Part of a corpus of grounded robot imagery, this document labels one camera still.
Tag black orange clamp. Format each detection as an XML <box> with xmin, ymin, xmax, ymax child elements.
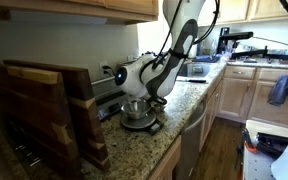
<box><xmin>238</xmin><ymin>128</ymin><xmax>259</xmax><ymax>155</ymax></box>

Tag kitchen sink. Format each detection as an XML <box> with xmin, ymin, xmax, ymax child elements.
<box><xmin>178</xmin><ymin>62</ymin><xmax>216</xmax><ymax>80</ymax></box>

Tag white wall outlet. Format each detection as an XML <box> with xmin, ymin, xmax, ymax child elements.
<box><xmin>98</xmin><ymin>61</ymin><xmax>109</xmax><ymax>76</ymax></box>

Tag dark wooden cutting board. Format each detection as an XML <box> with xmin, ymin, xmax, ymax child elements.
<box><xmin>3</xmin><ymin>59</ymin><xmax>112</xmax><ymax>173</ymax></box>
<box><xmin>0</xmin><ymin>62</ymin><xmax>84</xmax><ymax>180</ymax></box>

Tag black power plug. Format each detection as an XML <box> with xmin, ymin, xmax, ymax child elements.
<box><xmin>102</xmin><ymin>65</ymin><xmax>116</xmax><ymax>77</ymax></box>

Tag wooden wall cabinet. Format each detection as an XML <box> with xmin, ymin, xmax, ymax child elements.
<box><xmin>0</xmin><ymin>0</ymin><xmax>160</xmax><ymax>26</ymax></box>
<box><xmin>198</xmin><ymin>0</ymin><xmax>288</xmax><ymax>26</ymax></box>

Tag round digital kitchen scale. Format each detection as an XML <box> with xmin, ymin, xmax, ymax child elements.
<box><xmin>119</xmin><ymin>111</ymin><xmax>164</xmax><ymax>136</ymax></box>

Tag white robot cart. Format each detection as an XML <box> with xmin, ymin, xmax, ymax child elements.
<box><xmin>242</xmin><ymin>119</ymin><xmax>288</xmax><ymax>180</ymax></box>

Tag stainless steel panini grill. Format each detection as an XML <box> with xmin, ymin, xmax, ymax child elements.
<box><xmin>91</xmin><ymin>75</ymin><xmax>132</xmax><ymax>122</ymax></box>

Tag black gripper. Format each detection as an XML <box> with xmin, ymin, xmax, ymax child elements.
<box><xmin>146</xmin><ymin>95</ymin><xmax>169</xmax><ymax>107</ymax></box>

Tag black camera on stand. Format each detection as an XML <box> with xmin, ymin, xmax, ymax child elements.
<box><xmin>217</xmin><ymin>27</ymin><xmax>288</xmax><ymax>63</ymax></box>

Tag wooden base cabinet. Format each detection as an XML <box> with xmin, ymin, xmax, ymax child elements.
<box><xmin>147</xmin><ymin>134</ymin><xmax>182</xmax><ymax>180</ymax></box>
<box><xmin>217</xmin><ymin>65</ymin><xmax>288</xmax><ymax>130</ymax></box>
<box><xmin>198</xmin><ymin>76</ymin><xmax>224</xmax><ymax>153</ymax></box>

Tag empty steel bowl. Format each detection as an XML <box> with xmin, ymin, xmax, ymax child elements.
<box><xmin>120</xmin><ymin>99</ymin><xmax>152</xmax><ymax>120</ymax></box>

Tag black handled knife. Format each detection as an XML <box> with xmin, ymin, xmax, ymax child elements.
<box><xmin>176</xmin><ymin>78</ymin><xmax>208</xmax><ymax>84</ymax></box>

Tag black hand tools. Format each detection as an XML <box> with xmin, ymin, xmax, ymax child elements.
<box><xmin>255</xmin><ymin>132</ymin><xmax>288</xmax><ymax>157</ymax></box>

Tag stainless steel dishwasher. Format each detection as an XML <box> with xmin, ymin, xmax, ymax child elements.
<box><xmin>175</xmin><ymin>99</ymin><xmax>208</xmax><ymax>180</ymax></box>

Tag blue hanging towel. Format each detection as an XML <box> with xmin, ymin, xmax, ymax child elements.
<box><xmin>267</xmin><ymin>74</ymin><xmax>288</xmax><ymax>107</ymax></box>

